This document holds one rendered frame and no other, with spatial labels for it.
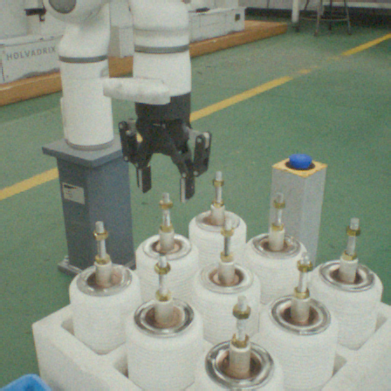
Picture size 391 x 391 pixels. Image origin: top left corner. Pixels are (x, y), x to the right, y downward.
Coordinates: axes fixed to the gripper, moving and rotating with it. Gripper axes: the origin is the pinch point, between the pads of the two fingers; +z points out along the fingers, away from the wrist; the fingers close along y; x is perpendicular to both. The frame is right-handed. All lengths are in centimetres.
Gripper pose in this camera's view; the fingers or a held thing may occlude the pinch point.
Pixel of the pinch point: (165, 188)
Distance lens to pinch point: 74.1
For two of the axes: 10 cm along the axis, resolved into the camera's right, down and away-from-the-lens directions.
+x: -4.8, 3.8, -7.9
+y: -8.8, -2.1, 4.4
